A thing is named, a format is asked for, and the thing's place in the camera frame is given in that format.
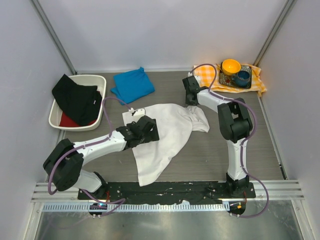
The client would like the yellow checkered cloth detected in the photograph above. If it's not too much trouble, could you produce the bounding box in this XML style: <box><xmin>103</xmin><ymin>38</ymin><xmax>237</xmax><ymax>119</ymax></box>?
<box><xmin>193</xmin><ymin>64</ymin><xmax>267</xmax><ymax>97</ymax></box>

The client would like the white t shirt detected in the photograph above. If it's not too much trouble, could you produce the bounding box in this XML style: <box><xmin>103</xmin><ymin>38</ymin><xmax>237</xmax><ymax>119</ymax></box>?
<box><xmin>132</xmin><ymin>103</ymin><xmax>210</xmax><ymax>187</ymax></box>

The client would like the white plastic bin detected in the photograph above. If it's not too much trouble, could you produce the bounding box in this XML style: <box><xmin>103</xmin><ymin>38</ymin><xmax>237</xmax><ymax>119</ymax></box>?
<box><xmin>48</xmin><ymin>74</ymin><xmax>107</xmax><ymax>132</ymax></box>

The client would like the slotted cable duct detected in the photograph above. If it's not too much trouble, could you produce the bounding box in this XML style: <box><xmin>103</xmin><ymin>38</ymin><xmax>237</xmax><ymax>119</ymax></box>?
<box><xmin>42</xmin><ymin>201</ymin><xmax>230</xmax><ymax>213</ymax></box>

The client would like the red t shirt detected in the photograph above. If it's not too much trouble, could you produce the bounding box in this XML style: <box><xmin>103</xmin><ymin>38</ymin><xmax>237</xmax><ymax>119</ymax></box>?
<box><xmin>59</xmin><ymin>91</ymin><xmax>102</xmax><ymax>128</ymax></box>

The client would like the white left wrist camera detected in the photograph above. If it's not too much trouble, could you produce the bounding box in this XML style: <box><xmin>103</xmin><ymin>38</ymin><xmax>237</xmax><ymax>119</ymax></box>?
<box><xmin>122</xmin><ymin>107</ymin><xmax>146</xmax><ymax>126</ymax></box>

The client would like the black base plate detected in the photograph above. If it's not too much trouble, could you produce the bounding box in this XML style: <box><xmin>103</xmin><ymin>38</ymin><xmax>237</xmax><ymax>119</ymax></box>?
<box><xmin>90</xmin><ymin>181</ymin><xmax>256</xmax><ymax>205</ymax></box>

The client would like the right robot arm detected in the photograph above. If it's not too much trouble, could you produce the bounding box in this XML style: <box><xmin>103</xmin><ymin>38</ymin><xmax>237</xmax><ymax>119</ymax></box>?
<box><xmin>182</xmin><ymin>76</ymin><xmax>253</xmax><ymax>197</ymax></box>

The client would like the black t shirt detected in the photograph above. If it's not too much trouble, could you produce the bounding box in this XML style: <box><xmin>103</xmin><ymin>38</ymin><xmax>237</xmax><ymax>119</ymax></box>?
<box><xmin>51</xmin><ymin>74</ymin><xmax>102</xmax><ymax>127</ymax></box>

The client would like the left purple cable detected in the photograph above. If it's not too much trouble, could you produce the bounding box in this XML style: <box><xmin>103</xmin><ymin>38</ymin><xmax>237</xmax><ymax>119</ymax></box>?
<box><xmin>47</xmin><ymin>96</ymin><xmax>132</xmax><ymax>216</ymax></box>

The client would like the blue mug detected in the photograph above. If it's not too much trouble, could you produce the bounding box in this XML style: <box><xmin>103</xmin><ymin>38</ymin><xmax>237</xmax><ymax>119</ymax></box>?
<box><xmin>232</xmin><ymin>70</ymin><xmax>251</xmax><ymax>88</ymax></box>

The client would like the blue folded t shirt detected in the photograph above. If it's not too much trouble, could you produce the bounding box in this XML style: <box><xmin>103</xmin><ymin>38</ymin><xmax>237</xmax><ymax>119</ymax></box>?
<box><xmin>110</xmin><ymin>67</ymin><xmax>155</xmax><ymax>104</ymax></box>

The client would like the yellow bowl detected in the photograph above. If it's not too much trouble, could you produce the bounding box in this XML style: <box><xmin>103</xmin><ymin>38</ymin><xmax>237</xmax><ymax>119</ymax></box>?
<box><xmin>221</xmin><ymin>59</ymin><xmax>242</xmax><ymax>76</ymax></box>

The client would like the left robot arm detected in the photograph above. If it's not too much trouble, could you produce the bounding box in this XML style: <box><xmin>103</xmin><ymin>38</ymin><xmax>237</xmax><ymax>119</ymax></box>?
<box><xmin>43</xmin><ymin>115</ymin><xmax>160</xmax><ymax>200</ymax></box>

